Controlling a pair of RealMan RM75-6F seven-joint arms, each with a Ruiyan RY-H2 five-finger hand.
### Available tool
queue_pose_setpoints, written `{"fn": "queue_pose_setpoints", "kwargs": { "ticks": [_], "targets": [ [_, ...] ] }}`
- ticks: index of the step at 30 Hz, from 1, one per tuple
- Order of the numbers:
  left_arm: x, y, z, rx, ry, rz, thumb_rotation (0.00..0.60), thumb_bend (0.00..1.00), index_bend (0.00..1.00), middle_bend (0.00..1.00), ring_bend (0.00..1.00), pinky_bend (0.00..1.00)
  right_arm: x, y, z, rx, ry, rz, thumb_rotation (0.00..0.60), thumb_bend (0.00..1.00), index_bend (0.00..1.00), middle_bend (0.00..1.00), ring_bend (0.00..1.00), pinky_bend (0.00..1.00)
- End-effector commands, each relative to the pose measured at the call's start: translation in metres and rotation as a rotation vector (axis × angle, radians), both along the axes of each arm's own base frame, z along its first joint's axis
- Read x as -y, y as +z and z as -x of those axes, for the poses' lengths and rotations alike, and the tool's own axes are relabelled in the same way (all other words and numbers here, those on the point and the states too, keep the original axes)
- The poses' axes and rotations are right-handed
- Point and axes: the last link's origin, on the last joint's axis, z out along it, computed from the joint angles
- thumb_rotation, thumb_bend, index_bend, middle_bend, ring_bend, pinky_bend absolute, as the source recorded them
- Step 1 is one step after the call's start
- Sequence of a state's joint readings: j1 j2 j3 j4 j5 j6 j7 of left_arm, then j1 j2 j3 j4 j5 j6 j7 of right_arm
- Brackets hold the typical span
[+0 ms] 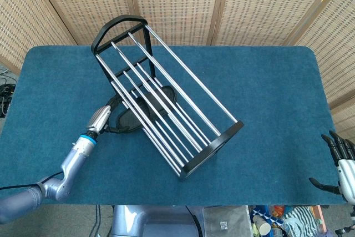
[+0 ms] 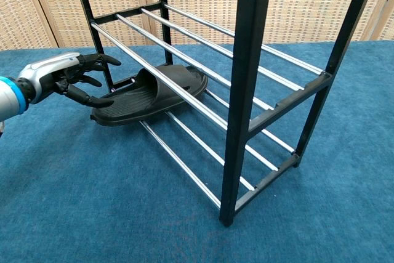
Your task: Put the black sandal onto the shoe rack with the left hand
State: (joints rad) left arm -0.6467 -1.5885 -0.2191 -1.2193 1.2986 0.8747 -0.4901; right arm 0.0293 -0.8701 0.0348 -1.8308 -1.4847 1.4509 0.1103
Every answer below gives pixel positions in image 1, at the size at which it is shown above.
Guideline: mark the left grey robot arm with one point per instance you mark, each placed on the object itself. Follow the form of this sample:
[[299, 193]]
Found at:
[[69, 165]]

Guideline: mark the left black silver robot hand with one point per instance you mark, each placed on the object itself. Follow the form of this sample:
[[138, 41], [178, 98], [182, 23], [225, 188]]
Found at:
[[98, 119]]

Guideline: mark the black rubber slipper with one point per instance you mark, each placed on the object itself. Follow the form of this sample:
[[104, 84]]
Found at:
[[127, 120]]

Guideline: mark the white paper cup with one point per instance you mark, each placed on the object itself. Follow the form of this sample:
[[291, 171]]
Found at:
[[262, 225]]

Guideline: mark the blue white patterned package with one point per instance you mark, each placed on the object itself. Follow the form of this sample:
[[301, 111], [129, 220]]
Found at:
[[266, 212]]

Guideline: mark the black chrome shoe rack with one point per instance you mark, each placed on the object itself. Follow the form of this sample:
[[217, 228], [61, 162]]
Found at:
[[166, 103]]

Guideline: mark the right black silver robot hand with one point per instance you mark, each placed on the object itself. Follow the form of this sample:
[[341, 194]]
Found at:
[[346, 173]]

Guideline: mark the orange wooden frame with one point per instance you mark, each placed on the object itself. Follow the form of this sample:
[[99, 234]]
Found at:
[[319, 217]]

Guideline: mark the grey robot torso base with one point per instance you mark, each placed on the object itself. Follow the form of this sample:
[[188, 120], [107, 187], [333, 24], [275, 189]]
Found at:
[[155, 221]]

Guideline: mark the blue carpet table cover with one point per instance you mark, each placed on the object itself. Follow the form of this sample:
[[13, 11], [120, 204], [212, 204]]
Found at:
[[263, 115]]

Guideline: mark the woven rattan folding screen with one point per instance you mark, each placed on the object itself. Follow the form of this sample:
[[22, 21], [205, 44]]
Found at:
[[180, 4]]

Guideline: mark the black white striped bag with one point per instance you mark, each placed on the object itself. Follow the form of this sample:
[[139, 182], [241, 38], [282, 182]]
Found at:
[[301, 217]]

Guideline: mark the grey box with QR label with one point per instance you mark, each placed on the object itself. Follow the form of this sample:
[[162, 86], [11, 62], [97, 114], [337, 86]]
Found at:
[[224, 220]]

